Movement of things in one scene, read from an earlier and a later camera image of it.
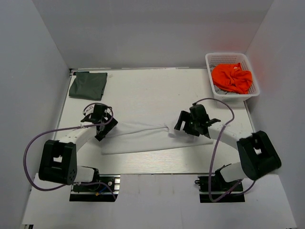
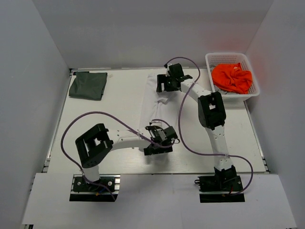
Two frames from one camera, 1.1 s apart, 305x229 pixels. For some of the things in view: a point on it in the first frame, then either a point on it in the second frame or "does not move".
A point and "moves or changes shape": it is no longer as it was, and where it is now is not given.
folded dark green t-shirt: (88, 85) does not move
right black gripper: (183, 117) -> (161, 79)
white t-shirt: (131, 136) moves or changes shape
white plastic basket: (232, 76) does not move
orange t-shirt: (231, 76) does not move
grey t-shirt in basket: (220, 91) does not move
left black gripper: (110, 126) -> (162, 150)
